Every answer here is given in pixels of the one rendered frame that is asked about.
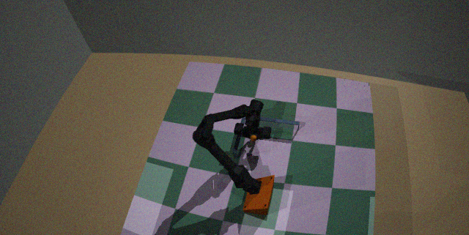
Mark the low clear glass corner wall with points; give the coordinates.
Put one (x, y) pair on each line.
(272, 124)

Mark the blue-grey l-shaped wall trim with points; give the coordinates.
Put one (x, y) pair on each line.
(261, 119)

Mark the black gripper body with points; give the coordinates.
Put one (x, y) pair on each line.
(264, 132)

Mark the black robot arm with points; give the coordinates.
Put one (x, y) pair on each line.
(203, 136)

